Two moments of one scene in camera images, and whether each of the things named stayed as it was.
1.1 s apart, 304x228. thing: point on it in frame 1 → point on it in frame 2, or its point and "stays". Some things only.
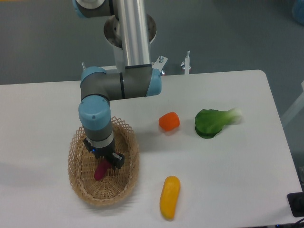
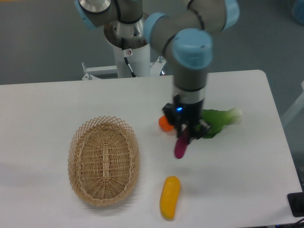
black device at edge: (296, 200) stays
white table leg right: (294, 108) stays
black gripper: (117, 159) → (179, 113)
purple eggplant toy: (103, 166) → (181, 144)
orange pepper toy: (169, 121) stays
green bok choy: (209, 123) stays
